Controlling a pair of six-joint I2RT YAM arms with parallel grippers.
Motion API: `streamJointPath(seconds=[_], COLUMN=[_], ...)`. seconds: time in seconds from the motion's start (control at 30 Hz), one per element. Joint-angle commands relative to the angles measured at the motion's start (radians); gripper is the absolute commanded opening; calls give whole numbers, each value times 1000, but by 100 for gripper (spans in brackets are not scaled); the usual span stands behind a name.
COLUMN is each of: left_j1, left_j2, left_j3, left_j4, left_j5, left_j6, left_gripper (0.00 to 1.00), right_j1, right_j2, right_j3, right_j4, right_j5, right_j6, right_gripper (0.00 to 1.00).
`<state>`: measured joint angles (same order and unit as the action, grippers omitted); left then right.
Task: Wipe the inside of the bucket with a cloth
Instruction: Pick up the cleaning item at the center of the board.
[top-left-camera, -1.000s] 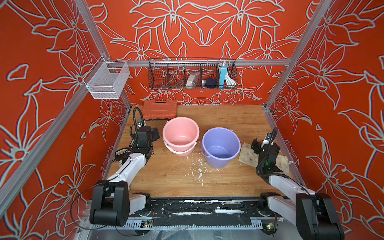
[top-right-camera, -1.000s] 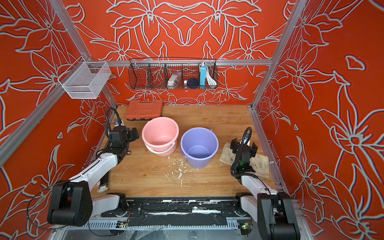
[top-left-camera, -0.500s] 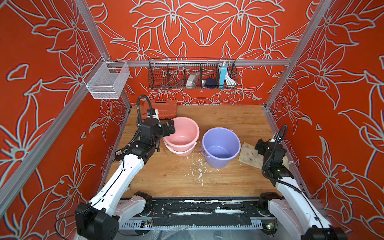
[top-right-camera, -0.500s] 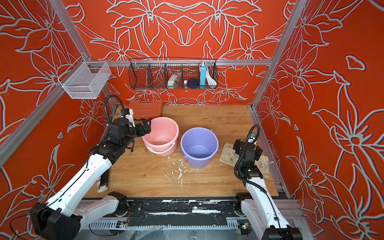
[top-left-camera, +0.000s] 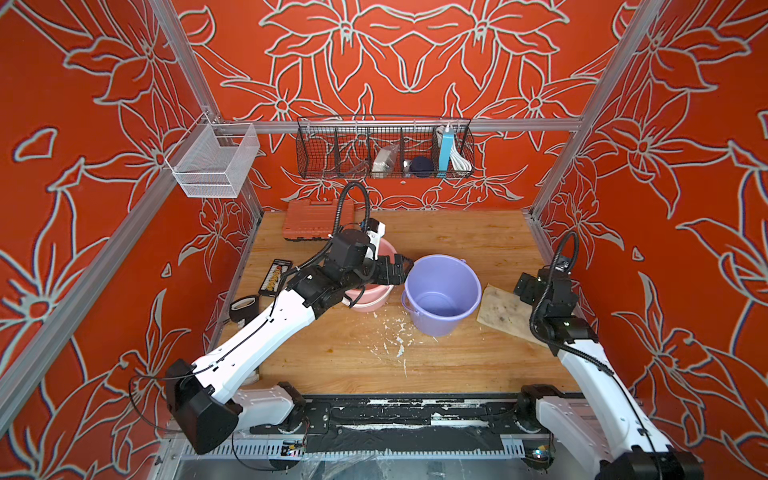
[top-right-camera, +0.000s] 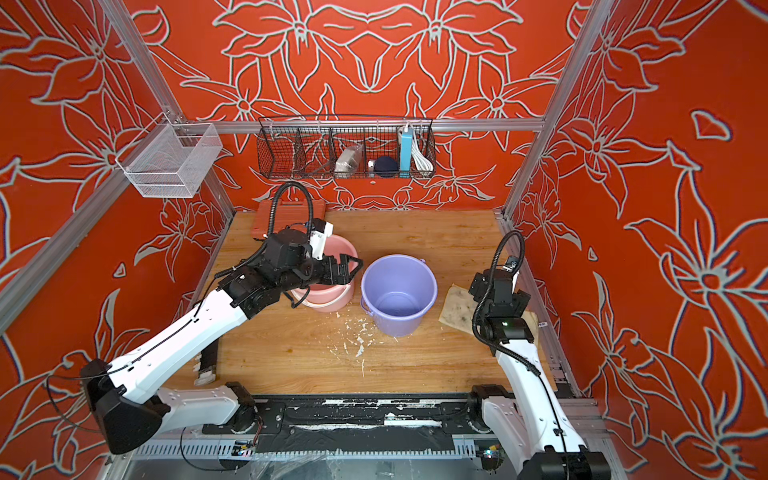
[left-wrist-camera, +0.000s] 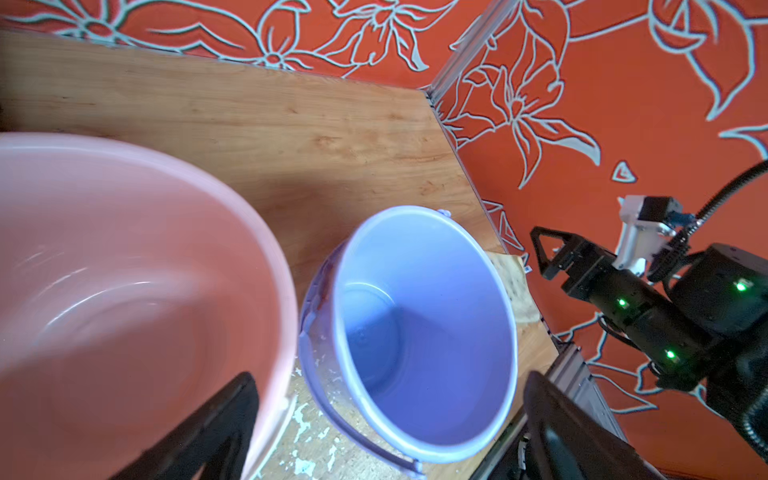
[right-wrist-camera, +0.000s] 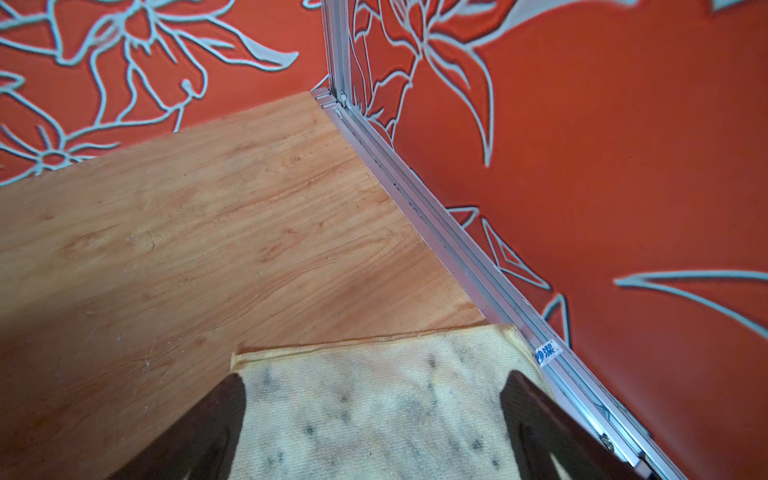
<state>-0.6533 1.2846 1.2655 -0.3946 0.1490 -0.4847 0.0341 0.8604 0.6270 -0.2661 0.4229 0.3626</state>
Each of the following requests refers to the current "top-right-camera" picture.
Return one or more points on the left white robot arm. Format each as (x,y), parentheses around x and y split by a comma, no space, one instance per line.
(127,397)

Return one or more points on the black wire wall basket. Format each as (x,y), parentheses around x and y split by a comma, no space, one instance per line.
(329,147)

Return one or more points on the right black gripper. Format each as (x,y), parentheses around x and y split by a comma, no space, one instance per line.
(478,286)

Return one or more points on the dark blue round object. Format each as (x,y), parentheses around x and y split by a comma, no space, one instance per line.
(386,167)

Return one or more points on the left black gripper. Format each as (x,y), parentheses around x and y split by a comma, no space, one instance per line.
(346,276)

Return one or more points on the purple plastic bucket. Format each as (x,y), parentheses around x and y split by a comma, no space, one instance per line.
(396,292)

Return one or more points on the white mesh wall basket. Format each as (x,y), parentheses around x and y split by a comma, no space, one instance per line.
(173,160)

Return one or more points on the red plastic tool case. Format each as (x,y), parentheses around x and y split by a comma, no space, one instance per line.
(290,213)

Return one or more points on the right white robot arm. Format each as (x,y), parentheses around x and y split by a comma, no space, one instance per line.
(531,425)

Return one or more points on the grey wrapped package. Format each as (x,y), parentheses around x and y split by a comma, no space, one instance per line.
(348,162)

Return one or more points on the black white comb tool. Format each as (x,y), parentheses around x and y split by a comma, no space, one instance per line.
(206,365)

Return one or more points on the yellow cloth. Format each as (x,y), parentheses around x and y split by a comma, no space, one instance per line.
(459,306)

